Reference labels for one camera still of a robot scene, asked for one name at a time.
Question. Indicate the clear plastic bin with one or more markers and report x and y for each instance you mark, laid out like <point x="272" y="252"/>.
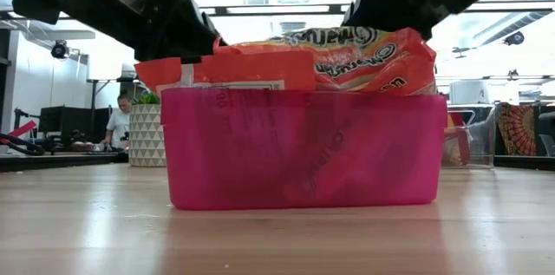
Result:
<point x="481" y="136"/>

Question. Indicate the red Maruchan noodle pack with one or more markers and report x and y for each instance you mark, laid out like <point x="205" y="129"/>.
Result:
<point x="461" y="142"/>

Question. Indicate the pink plastic bin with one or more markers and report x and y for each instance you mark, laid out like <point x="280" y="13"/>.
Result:
<point x="303" y="149"/>

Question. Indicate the white trash can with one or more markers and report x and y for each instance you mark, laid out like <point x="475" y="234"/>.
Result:
<point x="470" y="92"/>

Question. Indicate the succulent in white patterned pot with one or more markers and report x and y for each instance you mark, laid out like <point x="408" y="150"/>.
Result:
<point x="147" y="136"/>

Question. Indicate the orange patterned tapestry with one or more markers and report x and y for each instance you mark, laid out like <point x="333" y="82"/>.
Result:
<point x="518" y="129"/>

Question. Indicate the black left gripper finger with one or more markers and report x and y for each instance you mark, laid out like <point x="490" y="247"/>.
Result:
<point x="215" y="41"/>
<point x="173" y="41"/>

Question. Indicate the black aluminium table frame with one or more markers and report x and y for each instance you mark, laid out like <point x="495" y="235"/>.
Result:
<point x="60" y="161"/>

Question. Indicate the grey office chair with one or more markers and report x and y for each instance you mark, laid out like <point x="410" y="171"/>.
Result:
<point x="548" y="129"/>

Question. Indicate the person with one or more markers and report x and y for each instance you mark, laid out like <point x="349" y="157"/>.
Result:
<point x="118" y="125"/>

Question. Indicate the black ceiling spotlight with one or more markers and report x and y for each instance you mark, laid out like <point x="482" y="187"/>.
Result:
<point x="513" y="38"/>
<point x="59" y="49"/>

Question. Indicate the orange Maruchan noodle pack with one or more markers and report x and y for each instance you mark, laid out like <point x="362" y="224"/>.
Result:
<point x="243" y="71"/>
<point x="329" y="35"/>
<point x="403" y="67"/>

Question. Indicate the black computer monitor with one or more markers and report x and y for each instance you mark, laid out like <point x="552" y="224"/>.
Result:
<point x="69" y="121"/>

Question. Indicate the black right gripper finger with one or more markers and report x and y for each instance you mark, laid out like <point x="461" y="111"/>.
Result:
<point x="368" y="8"/>
<point x="412" y="17"/>

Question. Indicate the red flat object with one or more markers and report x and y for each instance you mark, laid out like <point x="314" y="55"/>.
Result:
<point x="24" y="128"/>

